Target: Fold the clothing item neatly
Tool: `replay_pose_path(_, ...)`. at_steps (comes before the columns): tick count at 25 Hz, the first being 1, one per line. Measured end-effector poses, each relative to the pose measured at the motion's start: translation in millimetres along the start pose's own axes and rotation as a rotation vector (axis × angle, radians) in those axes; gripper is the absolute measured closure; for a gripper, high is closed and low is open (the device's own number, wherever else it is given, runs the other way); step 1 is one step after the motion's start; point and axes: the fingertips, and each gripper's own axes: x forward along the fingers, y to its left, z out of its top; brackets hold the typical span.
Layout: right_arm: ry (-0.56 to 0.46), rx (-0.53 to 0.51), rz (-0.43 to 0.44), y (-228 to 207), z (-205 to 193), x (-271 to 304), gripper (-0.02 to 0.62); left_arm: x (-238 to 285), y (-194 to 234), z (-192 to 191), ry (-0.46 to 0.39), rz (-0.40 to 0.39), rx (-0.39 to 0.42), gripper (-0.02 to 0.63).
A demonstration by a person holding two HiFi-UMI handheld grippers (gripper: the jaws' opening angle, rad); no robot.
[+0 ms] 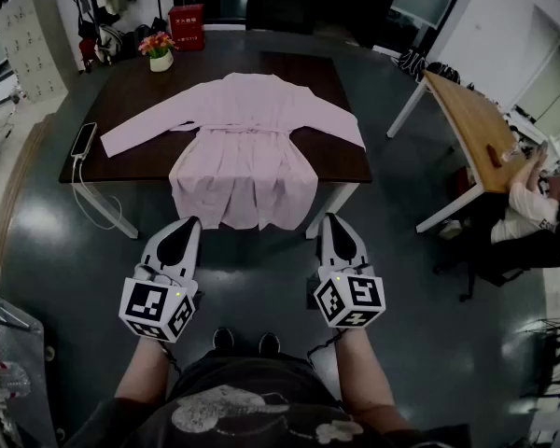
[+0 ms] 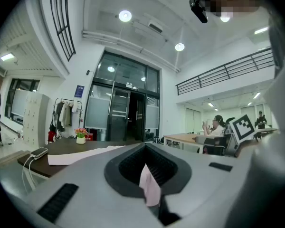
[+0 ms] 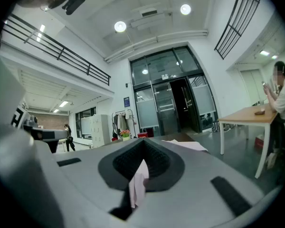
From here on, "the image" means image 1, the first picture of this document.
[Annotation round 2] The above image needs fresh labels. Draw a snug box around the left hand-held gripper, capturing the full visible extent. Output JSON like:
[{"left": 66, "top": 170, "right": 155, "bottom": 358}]
[{"left": 118, "top": 217, "right": 203, "bottom": 343}]

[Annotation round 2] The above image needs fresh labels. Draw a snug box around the person's left black shoe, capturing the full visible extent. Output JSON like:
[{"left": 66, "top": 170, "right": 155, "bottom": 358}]
[{"left": 213, "top": 328, "right": 235, "bottom": 352}]

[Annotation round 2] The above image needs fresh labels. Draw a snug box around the white locker cabinet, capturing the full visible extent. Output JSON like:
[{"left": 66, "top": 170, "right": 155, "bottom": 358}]
[{"left": 0, "top": 0, "right": 69, "bottom": 105}]

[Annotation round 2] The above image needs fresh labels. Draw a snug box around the clear plastic cart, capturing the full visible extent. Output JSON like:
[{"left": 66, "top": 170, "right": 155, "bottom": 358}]
[{"left": 0, "top": 287, "right": 60, "bottom": 448}]

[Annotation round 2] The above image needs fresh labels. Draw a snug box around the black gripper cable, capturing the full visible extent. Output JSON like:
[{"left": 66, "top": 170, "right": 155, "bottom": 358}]
[
  {"left": 161, "top": 342, "right": 183, "bottom": 376},
  {"left": 306, "top": 328, "right": 344, "bottom": 369}
]

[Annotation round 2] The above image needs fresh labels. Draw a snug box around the red box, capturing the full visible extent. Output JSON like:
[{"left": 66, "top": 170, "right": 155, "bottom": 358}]
[{"left": 167, "top": 3, "right": 205, "bottom": 53}]

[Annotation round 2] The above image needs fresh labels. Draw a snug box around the red bag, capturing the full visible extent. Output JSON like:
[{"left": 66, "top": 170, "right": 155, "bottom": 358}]
[{"left": 77, "top": 37, "right": 99, "bottom": 72}]

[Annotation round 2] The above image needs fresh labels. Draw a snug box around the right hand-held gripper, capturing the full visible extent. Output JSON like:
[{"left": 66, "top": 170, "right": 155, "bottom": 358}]
[{"left": 312, "top": 213, "right": 387, "bottom": 329}]

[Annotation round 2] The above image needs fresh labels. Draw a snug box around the person's right black shoe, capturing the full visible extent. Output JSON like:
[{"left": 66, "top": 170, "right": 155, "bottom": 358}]
[{"left": 259, "top": 332, "right": 281, "bottom": 357}]

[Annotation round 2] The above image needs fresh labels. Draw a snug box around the person's right forearm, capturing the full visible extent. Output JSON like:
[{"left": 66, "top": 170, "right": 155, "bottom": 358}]
[{"left": 333, "top": 327, "right": 412, "bottom": 433}]

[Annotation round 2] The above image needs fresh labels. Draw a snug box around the light wooden table white frame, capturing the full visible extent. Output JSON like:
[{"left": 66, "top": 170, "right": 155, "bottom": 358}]
[{"left": 385, "top": 70, "right": 529, "bottom": 233}]

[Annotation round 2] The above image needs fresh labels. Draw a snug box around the black white striped bag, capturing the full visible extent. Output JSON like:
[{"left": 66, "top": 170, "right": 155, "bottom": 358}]
[{"left": 399, "top": 47, "right": 430, "bottom": 83}]

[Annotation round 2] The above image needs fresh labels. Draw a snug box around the black backpack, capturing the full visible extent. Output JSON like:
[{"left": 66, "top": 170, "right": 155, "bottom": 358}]
[{"left": 120, "top": 23, "right": 154, "bottom": 58}]

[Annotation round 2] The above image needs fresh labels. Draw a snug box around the person's left forearm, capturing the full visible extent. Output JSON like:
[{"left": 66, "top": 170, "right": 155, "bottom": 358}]
[{"left": 114, "top": 333, "right": 175, "bottom": 401}]

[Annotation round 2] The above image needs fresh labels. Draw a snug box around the person's black shoe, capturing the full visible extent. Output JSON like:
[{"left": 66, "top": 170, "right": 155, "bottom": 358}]
[
  {"left": 213, "top": 328, "right": 235, "bottom": 352},
  {"left": 259, "top": 332, "right": 281, "bottom": 357}
]

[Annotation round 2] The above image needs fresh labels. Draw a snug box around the smartphone on white power bank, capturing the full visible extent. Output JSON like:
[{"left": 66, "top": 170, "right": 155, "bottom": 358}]
[{"left": 69, "top": 121, "right": 98, "bottom": 159}]

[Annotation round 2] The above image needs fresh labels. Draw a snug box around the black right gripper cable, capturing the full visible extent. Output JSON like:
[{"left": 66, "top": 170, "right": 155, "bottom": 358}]
[{"left": 306, "top": 328, "right": 344, "bottom": 369}]

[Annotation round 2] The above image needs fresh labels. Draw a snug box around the white pot of pink flowers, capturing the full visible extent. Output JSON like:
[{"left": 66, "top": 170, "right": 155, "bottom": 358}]
[{"left": 138, "top": 30, "right": 177, "bottom": 73}]

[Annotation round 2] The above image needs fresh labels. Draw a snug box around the pink robe garment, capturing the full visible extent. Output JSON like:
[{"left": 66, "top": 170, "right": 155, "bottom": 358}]
[{"left": 100, "top": 72, "right": 368, "bottom": 231}]

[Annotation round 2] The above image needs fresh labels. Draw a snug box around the white charging cable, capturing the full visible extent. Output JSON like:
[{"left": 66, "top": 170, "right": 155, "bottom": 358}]
[{"left": 70, "top": 156, "right": 123, "bottom": 231}]

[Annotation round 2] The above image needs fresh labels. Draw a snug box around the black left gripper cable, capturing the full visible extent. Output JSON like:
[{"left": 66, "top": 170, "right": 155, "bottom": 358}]
[{"left": 161, "top": 342, "right": 183, "bottom": 376}]

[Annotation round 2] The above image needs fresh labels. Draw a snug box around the person's black printed shirt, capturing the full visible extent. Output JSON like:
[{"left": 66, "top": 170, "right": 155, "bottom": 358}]
[{"left": 63, "top": 350, "right": 472, "bottom": 448}]

